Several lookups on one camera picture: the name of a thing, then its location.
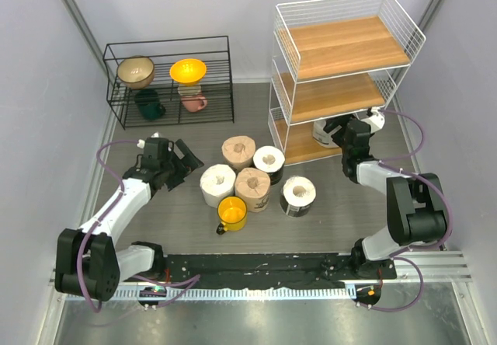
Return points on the yellow enamel mug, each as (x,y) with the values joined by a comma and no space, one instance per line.
(232,212)

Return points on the black roll front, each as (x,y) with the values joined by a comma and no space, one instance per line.
(297,196)

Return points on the brown wrapped roll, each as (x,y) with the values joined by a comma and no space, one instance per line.
(238,152)
(253,187)

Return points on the brown wrapped roll front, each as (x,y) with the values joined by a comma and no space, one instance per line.
(253,187)

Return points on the brown wrapped roll back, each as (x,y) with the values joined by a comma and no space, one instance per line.
(238,152)

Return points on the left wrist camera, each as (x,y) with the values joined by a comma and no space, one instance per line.
(142,142)

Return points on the white toilet paper roll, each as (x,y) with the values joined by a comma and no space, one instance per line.
(323,139)

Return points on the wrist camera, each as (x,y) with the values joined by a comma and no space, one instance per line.
(142,142)
(375,119)

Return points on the beige brown bowl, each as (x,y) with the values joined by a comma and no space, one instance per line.
(136,72)

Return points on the black wire rack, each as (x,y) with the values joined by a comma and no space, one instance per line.
(216,85)

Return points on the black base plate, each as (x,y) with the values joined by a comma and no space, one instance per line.
(272,270)

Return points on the white wire wooden shelf rack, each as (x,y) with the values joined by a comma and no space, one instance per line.
(332,58)

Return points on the black wrapped toilet paper roll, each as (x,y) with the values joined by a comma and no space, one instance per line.
(270,160)

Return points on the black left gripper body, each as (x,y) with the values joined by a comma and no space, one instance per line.
(172,165)

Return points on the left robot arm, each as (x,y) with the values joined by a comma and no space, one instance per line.
(87,263)

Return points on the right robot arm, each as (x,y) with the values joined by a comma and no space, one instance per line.
(417,214)

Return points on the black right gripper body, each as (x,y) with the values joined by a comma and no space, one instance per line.
(338,137)

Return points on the orange bowl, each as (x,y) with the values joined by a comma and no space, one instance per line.
(188,71)

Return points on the pink mug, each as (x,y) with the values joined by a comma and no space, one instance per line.
(194,103)

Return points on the beige small cup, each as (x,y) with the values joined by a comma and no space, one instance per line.
(189,90)

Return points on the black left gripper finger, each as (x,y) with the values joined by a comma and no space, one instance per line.
(176,177)
(189,160)

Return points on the dark green mug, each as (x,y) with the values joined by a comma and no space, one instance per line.
(149,104)

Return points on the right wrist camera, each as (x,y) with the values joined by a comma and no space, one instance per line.
(375,119)

